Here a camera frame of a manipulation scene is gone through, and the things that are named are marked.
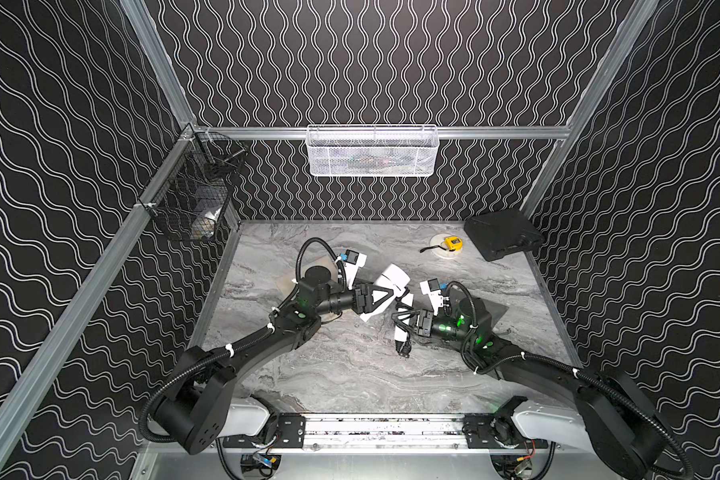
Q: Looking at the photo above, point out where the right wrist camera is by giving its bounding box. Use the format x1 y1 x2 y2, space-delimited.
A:
420 278 448 316

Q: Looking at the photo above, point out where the white mesh wall basket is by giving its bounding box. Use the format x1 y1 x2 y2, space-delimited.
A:
305 124 440 178

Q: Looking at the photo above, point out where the black wire wall basket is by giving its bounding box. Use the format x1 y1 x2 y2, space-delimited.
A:
145 131 251 243

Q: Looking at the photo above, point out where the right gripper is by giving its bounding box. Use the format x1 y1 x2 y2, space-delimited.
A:
391 308 474 350

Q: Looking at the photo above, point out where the white round coaster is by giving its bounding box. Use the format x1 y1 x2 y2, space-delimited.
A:
429 234 464 259

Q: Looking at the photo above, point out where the yellow tape measure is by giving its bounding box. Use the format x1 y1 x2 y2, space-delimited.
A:
443 236 463 251

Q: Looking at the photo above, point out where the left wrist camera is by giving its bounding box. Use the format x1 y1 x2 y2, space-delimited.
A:
336 249 367 290

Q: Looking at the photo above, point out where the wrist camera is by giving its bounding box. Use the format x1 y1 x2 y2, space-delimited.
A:
336 249 367 290
420 278 448 316

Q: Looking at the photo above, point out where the black hard case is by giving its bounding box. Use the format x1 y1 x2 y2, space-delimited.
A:
464 209 544 262

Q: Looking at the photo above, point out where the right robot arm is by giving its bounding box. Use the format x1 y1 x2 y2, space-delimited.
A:
393 282 694 479

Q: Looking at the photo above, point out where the dark grey hair dryer bag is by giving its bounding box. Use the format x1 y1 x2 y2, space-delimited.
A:
451 295 508 339

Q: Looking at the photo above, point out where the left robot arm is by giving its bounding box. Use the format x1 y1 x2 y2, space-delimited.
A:
137 237 395 455

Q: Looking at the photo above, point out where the item in black basket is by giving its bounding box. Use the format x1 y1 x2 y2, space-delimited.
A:
190 205 222 240

